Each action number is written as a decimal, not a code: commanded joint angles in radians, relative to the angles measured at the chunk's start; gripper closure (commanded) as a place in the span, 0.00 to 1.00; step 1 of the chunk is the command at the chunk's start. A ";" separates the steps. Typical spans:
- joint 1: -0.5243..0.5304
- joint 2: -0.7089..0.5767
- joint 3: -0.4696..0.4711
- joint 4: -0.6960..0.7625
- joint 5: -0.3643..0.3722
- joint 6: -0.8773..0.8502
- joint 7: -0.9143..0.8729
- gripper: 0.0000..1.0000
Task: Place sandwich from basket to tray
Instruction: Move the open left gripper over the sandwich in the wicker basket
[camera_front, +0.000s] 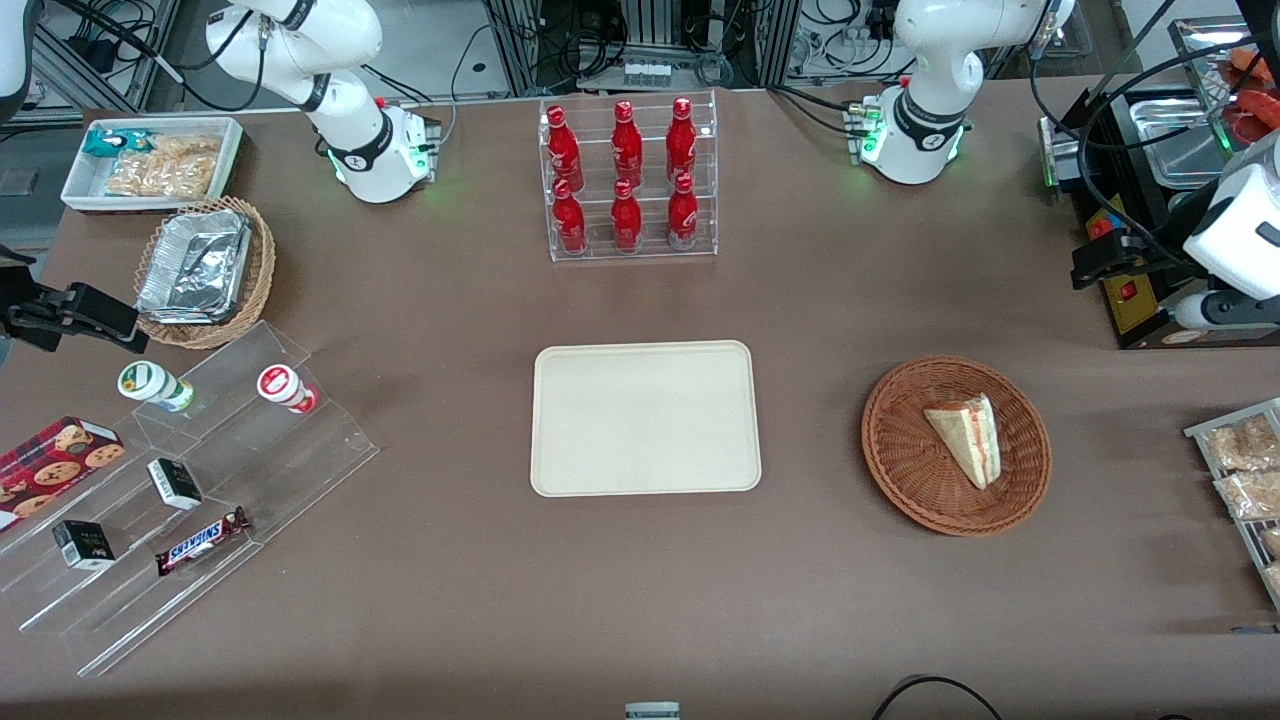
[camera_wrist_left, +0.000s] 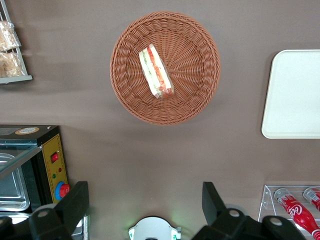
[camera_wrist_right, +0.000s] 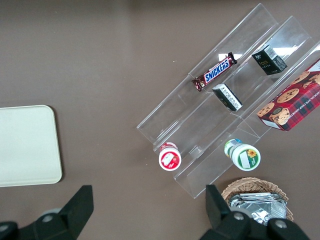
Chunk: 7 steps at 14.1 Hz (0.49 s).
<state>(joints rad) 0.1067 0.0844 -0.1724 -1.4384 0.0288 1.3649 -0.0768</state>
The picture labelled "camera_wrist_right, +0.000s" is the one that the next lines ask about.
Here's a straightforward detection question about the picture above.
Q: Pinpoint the Snickers chocolate bar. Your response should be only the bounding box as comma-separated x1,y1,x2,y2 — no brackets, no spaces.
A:
191,51,238,93

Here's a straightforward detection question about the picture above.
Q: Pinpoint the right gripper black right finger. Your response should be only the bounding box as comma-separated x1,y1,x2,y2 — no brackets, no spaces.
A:
199,184,311,240

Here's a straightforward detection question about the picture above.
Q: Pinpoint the beige rectangular serving tray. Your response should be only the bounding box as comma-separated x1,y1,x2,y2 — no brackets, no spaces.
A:
0,104,63,188

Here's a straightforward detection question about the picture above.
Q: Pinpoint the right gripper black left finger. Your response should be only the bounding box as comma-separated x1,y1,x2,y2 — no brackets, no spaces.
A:
0,184,94,240

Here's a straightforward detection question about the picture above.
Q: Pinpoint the green lid yogurt cup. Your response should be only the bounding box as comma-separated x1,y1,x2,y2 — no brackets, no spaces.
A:
223,138,262,172

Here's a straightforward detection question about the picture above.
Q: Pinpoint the red tartan cookie box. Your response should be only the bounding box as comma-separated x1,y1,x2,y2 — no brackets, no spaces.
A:
256,57,320,132

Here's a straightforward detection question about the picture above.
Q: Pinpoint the red lid yogurt cup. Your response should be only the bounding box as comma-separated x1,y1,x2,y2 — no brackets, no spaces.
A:
158,141,182,172

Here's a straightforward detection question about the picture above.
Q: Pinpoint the clear acrylic stepped shelf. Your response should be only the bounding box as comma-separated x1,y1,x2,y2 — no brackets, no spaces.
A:
136,2,320,200

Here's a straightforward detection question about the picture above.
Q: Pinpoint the small black carton box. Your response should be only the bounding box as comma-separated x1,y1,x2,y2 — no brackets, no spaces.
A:
211,83,243,112
251,44,288,77

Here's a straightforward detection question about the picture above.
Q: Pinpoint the aluminium foil container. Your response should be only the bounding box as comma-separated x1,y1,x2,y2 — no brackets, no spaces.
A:
232,191,279,201
229,196,288,226

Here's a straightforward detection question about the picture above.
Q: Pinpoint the light wicker basket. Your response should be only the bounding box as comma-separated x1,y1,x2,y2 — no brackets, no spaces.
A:
221,177,294,223

